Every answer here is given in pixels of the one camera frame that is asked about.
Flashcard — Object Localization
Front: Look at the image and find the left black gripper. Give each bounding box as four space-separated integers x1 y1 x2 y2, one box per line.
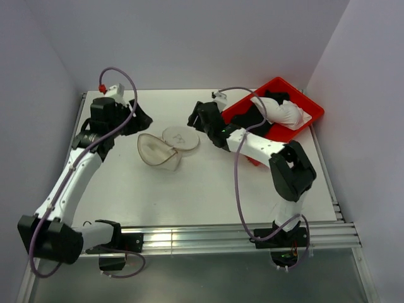
109 99 153 138

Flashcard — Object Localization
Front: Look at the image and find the white bra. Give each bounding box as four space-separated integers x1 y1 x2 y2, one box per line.
251 97 312 131

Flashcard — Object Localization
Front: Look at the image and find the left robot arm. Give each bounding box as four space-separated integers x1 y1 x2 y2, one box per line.
17 97 153 264

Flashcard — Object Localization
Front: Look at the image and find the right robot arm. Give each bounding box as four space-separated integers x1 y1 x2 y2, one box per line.
187 102 317 246

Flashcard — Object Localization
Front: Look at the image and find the black garment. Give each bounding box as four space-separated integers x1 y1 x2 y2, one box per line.
230 90 291 136

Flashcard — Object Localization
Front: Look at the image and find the red plastic tray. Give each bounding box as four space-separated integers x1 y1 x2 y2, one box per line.
222 77 324 143

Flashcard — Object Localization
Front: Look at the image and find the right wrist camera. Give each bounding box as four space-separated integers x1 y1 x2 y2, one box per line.
211 91 228 112

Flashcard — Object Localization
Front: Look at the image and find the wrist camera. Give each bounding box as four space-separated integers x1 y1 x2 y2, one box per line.
98 83 126 105
211 91 228 112

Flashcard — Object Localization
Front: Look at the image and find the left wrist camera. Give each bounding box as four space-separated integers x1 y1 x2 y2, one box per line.
98 83 126 105

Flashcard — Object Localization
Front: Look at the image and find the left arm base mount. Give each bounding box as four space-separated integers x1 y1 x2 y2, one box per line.
97 232 146 278

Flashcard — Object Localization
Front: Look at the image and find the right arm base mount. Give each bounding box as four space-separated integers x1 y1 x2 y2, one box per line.
249 220 311 273

